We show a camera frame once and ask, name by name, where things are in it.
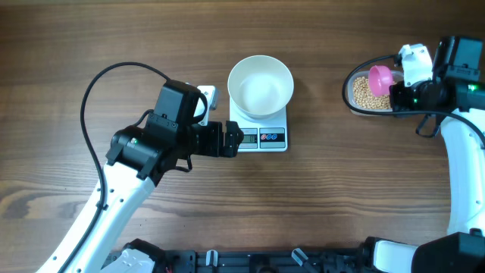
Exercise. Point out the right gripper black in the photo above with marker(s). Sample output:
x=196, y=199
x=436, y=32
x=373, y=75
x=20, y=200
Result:
x=397, y=93

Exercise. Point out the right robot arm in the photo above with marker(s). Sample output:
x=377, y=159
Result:
x=448, y=87

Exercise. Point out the yellow soybeans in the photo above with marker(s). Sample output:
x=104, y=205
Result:
x=364, y=97

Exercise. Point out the white digital kitchen scale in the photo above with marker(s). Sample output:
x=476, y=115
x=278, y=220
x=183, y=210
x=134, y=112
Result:
x=261, y=135

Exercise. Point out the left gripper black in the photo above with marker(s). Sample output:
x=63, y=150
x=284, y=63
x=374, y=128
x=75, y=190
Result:
x=215, y=148

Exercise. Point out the pink plastic measuring scoop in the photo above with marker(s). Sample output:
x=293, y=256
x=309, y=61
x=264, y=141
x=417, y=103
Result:
x=380, y=79

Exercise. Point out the white round bowl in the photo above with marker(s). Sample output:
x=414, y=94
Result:
x=260, y=86

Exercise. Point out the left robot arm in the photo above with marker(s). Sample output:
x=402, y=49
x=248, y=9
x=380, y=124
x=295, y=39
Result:
x=137, y=160

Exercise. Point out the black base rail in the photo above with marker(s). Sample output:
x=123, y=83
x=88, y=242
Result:
x=189, y=261

